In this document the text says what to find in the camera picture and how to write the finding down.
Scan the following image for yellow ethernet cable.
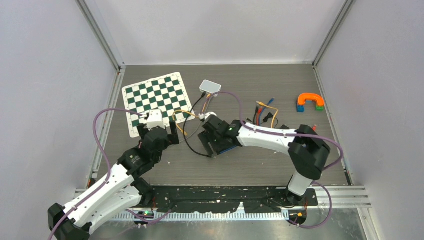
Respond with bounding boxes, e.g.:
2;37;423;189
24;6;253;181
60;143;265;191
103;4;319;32
256;100;280;129
171;94;212;137

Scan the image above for black network switch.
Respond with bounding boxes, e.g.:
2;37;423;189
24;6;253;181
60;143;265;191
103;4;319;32
213;141;238;155

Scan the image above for white router box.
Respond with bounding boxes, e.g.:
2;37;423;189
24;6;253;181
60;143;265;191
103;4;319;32
199;79;222;97

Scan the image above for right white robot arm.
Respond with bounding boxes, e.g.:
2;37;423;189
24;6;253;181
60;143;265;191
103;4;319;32
198;113;331;206

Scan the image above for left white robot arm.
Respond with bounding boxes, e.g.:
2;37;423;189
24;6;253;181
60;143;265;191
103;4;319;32
47;121;179;240

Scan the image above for green white chessboard mat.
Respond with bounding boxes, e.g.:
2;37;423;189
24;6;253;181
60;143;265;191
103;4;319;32
121;72;195;127

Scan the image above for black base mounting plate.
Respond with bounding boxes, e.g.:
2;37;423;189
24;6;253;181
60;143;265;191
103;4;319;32
137;185;318;214

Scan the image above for blue toy block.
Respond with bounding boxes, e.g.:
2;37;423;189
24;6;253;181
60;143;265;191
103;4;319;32
296;101;305;113

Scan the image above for orange arch toy block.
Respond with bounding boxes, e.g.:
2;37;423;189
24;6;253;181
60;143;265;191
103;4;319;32
296;92;325;107

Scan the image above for green toy block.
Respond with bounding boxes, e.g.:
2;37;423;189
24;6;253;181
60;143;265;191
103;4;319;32
315;105;324;111

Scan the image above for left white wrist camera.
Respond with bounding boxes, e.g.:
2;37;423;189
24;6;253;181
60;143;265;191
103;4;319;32
146;109;166;131

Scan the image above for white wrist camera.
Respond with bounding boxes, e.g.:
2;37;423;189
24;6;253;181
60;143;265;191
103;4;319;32
146;109;166;131
198;111;217;122

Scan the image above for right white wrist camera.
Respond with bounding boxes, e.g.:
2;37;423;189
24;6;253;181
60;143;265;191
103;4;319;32
198;111;217;122

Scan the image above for grey cable on router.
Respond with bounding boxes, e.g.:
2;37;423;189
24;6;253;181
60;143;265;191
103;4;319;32
178;96;212;145

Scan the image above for black power adapter with cord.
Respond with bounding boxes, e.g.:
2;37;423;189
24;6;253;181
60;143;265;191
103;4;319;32
246;112;290;130

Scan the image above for aluminium frame rail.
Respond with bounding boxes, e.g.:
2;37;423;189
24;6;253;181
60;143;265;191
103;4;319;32
70;185;373;212

